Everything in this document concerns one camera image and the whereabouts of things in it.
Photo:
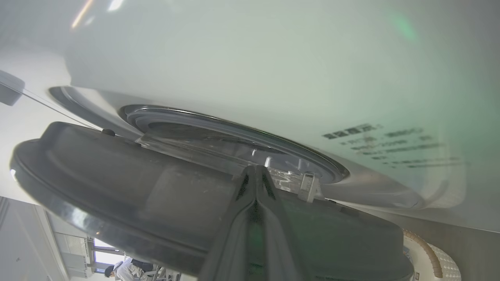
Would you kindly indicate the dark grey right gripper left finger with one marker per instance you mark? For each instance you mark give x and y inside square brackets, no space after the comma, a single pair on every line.
[234,242]

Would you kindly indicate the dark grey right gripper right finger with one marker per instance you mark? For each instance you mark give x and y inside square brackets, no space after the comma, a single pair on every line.
[277,242]

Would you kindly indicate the dark round washing machine door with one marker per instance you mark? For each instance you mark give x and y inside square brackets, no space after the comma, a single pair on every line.
[117,187]

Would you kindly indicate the cream perforated laundry basket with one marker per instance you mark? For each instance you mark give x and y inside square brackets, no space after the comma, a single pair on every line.
[433,257]

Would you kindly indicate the white front-load washing machine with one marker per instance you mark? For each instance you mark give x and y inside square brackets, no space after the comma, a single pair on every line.
[273,58]

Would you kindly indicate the person in white shirt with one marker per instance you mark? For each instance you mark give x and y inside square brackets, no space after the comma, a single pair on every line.
[127,270]

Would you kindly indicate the bright window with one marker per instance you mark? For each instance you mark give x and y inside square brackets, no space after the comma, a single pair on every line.
[105,257]

